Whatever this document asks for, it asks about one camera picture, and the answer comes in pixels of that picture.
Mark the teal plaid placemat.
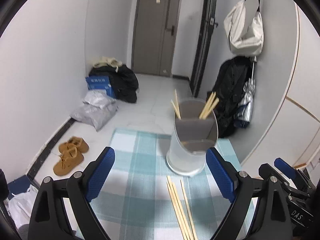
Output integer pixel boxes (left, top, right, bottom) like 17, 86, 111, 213
74, 125, 230, 239

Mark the silver folded umbrella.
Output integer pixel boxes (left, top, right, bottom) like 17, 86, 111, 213
234, 56, 258, 128

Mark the black clothes pile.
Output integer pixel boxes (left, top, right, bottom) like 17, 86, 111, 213
88, 64, 139, 103

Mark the white shoulder bag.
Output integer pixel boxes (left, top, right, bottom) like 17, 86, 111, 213
223, 0, 264, 57

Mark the white plastic bag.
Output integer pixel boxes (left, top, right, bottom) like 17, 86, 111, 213
8, 185, 38, 229

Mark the tan suede shoe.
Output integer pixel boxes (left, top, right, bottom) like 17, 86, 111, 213
53, 147, 84, 176
59, 137, 89, 153

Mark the grey plastic parcel bag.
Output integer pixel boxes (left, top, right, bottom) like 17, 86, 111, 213
71, 90, 118, 132

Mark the beige garment on pile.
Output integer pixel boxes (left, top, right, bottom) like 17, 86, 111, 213
93, 56, 123, 73

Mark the white utensil holder cup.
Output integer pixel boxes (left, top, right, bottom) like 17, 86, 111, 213
166, 98, 219, 177

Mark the black jacket hanging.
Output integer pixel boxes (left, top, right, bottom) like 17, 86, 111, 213
212, 56, 252, 138

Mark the blue cardboard box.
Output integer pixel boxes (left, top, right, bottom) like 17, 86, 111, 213
85, 76, 116, 99

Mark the grey door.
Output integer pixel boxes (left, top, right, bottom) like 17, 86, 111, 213
131, 0, 180, 77

